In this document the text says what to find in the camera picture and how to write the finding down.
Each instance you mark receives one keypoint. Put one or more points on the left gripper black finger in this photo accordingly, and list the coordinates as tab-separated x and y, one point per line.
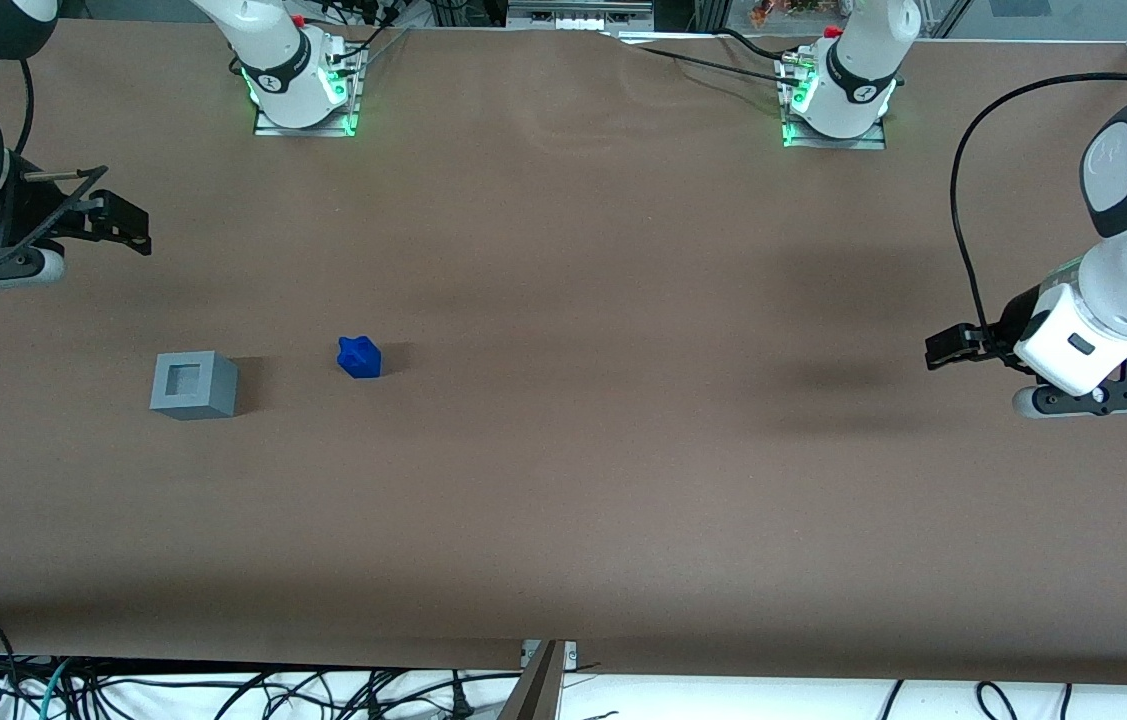
943	352
973	337

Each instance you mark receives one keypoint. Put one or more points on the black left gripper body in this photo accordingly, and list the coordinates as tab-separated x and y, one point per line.
1011	325

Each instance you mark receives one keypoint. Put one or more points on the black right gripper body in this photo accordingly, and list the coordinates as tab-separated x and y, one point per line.
23	208

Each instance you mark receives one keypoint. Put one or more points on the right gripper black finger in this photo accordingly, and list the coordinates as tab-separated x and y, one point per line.
128	215
138	243

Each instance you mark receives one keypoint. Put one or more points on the blue plastic part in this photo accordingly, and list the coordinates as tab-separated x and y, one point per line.
359	358

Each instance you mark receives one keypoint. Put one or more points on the gray cube base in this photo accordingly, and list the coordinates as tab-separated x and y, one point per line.
208	392

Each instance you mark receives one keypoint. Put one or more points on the brown table cover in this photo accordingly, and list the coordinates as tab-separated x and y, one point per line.
563	450

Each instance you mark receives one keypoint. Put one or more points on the gray device with white connectors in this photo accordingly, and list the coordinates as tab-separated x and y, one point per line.
578	14

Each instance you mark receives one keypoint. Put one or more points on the left wrist gray camera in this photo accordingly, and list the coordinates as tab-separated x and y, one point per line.
1073	400

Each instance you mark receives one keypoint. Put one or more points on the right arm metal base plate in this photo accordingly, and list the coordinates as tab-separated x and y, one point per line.
308	127

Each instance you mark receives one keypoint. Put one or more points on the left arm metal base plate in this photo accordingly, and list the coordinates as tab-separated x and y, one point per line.
833	143

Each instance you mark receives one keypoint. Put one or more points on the small metal table bracket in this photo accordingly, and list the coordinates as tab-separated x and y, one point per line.
571	653

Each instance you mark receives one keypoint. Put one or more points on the aluminium profile post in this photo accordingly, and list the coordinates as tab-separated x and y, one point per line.
535	690

